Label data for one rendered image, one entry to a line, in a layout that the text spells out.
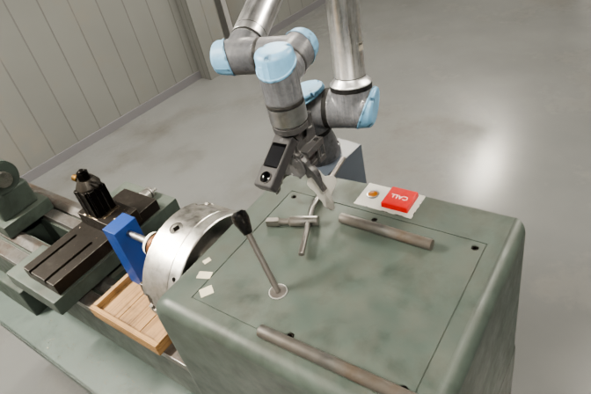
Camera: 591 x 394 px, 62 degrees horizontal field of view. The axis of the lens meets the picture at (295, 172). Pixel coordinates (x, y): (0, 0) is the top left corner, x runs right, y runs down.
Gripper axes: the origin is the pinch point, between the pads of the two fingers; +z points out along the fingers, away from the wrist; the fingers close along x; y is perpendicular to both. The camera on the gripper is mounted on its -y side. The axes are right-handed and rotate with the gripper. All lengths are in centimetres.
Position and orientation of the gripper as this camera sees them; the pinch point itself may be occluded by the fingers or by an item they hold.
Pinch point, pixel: (302, 204)
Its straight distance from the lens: 108.7
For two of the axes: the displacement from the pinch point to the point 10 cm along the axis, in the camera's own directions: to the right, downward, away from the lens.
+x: -8.1, -2.0, 5.5
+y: 5.5, -5.7, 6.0
